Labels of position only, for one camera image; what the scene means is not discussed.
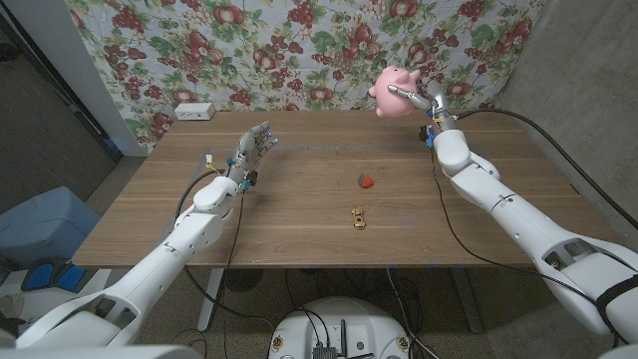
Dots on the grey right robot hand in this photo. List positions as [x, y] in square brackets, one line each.
[437, 102]

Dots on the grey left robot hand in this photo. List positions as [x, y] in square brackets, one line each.
[249, 148]

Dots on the pink plastic piggy bank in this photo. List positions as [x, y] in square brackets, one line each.
[391, 106]

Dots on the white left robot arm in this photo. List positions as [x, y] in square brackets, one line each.
[174, 249]

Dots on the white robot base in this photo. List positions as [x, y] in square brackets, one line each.
[344, 324]

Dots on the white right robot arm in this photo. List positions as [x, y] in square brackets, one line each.
[523, 219]

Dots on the red toy strawberry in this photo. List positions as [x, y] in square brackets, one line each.
[366, 181]

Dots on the yellow toy car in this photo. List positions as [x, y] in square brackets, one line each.
[358, 218]

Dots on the white power strip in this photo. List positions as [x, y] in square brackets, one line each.
[194, 111]

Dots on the floral fruit print backdrop cloth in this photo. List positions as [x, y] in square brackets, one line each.
[249, 50]

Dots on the round black floor fan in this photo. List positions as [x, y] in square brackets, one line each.
[242, 279]

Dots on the white table leg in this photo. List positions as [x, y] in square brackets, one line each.
[210, 299]

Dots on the grey table leg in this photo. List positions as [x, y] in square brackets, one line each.
[467, 299]

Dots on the blue plastic bin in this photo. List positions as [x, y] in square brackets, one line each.
[45, 224]

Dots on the blue foot pedal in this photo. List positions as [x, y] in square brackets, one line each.
[70, 278]
[38, 276]

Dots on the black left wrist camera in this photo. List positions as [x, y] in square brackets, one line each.
[250, 180]

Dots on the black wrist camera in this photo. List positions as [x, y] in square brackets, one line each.
[426, 137]
[250, 180]

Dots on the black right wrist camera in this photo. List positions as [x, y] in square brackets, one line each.
[426, 137]

